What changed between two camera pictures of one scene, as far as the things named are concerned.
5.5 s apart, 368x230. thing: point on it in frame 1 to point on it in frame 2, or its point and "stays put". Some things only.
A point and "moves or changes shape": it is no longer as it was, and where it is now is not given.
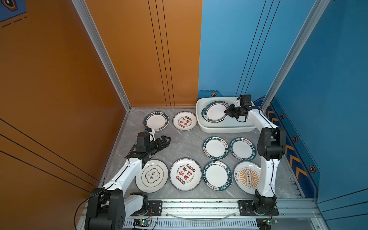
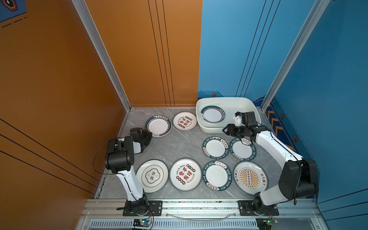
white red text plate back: (185, 120) stays put
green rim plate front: (217, 176) stays put
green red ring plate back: (157, 120) moves or changes shape
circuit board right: (265, 223) stays put
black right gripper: (229, 110) to (230, 130)
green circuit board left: (142, 223) stays put
